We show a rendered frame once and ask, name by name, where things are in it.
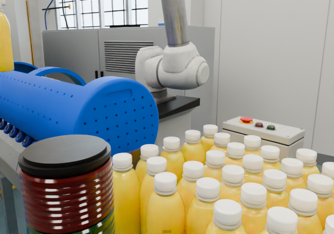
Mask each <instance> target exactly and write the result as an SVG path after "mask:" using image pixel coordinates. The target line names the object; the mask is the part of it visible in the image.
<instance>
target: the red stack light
mask: <svg viewBox="0 0 334 234"><path fill-rule="evenodd" d="M19 177H20V186H21V193H22V200H23V206H24V216H25V221H26V222H27V224H28V225H29V226H30V227H31V228H33V229H35V230H37V231H39V232H43V233H47V234H68V233H73V232H77V231H81V230H84V229H87V228H89V227H91V226H93V225H95V224H97V223H98V222H100V221H101V220H103V219H104V218H105V217H106V216H107V215H108V214H109V213H110V212H111V210H112V208H113V206H114V191H113V170H112V156H111V155H110V157H109V159H107V160H106V161H105V162H104V163H103V164H102V165H101V166H99V167H97V168H95V169H93V170H91V171H88V172H85V173H82V174H78V175H73V176H67V177H54V178H50V177H39V176H35V175H32V174H30V173H28V172H26V171H24V170H22V169H21V168H19Z"/></svg>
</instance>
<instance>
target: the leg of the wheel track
mask: <svg viewBox="0 0 334 234"><path fill-rule="evenodd" d="M0 190H1V197H2V204H3V210H4V217H5V224H6V231H7V234H19V232H18V225H17V218H16V210H15V203H14V196H13V189H12V183H11V182H10V181H9V180H8V179H7V178H6V177H5V176H4V175H3V174H2V175H0Z"/></svg>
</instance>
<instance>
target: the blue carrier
mask: <svg viewBox="0 0 334 234"><path fill-rule="evenodd" d="M49 73H63V74H65V75H66V76H68V77H69V78H70V79H71V80H72V81H73V82H74V83H75V84H72V83H68V82H63V81H59V80H54V79H50V78H44V77H46V76H45V75H46V74H49ZM0 118H2V119H3V120H5V121H6V122H8V123H9V124H11V125H13V126H14V127H16V128H17V129H19V130H21V131H22V132H24V133H25V134H27V135H29V136H30V137H32V138H33V139H35V140H37V141H40V140H43V139H47V138H51V137H57V136H63V135H91V136H96V137H99V138H102V139H104V140H105V141H106V142H108V143H109V144H110V146H111V156H112V159H113V156H114V155H115V154H118V153H125V152H128V151H131V150H134V149H137V148H140V147H141V146H143V145H147V144H153V145H154V143H155V141H156V138H157V134H158V128H159V113H158V108H157V104H156V102H155V100H154V98H153V96H152V94H151V93H150V91H149V90H148V89H147V88H146V87H145V86H144V85H142V84H141V83H139V82H137V81H135V80H133V79H129V78H121V77H114V76H107V77H101V78H97V79H95V80H93V81H91V82H89V83H87V84H86V82H85V81H84V80H83V79H82V78H81V77H80V76H79V75H78V74H76V73H74V72H72V71H70V70H67V69H63V68H57V67H43V68H37V67H35V66H34V65H31V64H29V63H24V62H17V61H14V70H13V71H10V72H0ZM112 165H113V163H112Z"/></svg>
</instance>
